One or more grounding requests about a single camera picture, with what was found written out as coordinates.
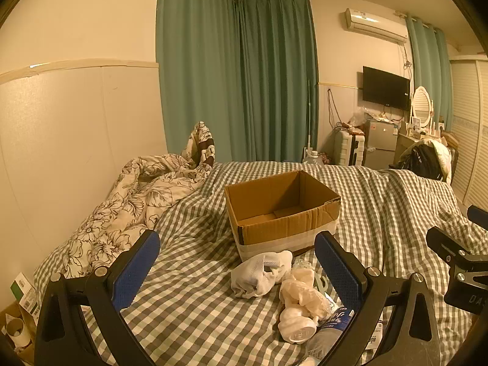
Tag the small silver fridge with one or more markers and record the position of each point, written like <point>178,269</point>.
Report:
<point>381,143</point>

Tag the green and white carton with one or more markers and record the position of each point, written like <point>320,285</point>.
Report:
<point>23,293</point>

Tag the light green plastic hanger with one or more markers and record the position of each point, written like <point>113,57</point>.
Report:
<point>322,284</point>

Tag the white printed packet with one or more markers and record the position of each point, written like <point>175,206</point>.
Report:
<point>373,337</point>

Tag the clear plastic bag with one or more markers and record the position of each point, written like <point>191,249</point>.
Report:
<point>360,116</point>

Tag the white sock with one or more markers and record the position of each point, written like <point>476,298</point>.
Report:
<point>251,274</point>

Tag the white dressing table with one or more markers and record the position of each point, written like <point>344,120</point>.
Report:
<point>404,141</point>

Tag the small white ribbed bottle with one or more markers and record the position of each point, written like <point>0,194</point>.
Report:
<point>295,328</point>

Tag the white suitcase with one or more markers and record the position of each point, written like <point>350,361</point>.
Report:
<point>347,148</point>

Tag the green corner curtain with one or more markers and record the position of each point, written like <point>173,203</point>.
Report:
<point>278,84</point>

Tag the clear water jug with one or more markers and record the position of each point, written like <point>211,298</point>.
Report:
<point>313,159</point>

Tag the cardboard paper roll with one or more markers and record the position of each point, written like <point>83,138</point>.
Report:
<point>17,331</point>

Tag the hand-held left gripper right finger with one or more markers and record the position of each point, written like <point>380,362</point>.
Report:
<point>337,270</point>

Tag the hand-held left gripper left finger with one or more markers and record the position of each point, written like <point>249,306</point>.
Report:
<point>135,270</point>

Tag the narrow green window curtain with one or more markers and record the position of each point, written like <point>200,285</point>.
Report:
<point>429,72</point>

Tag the clear bottle with blue label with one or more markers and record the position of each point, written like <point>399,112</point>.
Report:
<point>329,331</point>

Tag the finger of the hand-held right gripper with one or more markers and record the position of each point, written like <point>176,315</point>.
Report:
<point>479,218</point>
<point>446,244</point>

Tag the oval white vanity mirror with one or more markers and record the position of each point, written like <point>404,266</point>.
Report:
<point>421,103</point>

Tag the white air conditioner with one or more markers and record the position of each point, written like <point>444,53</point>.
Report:
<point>375,24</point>

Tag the floral patterned quilt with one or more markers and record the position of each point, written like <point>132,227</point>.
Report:
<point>129,202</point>

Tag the brown floor cardboard box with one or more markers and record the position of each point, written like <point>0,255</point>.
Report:
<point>11,352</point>

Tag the white mop pole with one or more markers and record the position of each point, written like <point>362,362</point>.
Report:
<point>309,122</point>

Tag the green checked bedsheet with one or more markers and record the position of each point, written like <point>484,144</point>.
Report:
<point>198,312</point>

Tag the wide green curtain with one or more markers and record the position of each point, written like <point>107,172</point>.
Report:
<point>198,76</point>

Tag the black clothes on chair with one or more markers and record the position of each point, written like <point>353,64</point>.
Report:
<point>423,160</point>

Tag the black wall television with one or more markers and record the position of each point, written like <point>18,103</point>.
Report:
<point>385,87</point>

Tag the white louvred wardrobe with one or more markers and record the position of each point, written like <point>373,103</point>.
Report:
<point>471,129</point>

